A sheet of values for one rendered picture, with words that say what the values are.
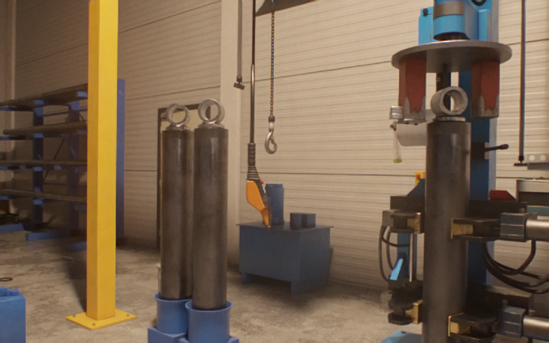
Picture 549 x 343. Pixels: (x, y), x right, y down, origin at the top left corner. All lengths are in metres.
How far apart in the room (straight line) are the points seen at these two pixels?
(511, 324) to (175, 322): 1.94
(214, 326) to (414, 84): 1.79
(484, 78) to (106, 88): 2.70
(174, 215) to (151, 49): 4.88
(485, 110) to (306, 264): 2.66
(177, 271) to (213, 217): 0.49
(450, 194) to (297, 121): 3.27
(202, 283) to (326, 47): 3.30
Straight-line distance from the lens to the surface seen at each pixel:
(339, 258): 5.16
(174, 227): 3.06
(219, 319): 2.93
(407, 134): 3.45
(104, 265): 3.91
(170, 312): 3.16
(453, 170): 2.42
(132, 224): 7.84
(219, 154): 2.81
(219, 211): 2.82
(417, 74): 2.45
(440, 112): 2.50
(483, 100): 2.57
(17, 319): 3.59
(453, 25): 2.55
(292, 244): 4.58
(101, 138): 3.83
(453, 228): 2.37
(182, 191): 3.04
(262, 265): 4.86
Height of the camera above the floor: 1.22
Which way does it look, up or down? 1 degrees down
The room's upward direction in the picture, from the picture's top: 1 degrees clockwise
